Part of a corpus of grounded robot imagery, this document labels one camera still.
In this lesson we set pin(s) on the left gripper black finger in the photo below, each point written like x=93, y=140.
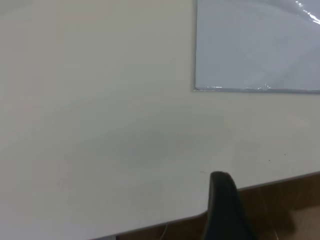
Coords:
x=225, y=207

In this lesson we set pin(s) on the clear zip bag green zipper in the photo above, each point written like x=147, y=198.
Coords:
x=307, y=15

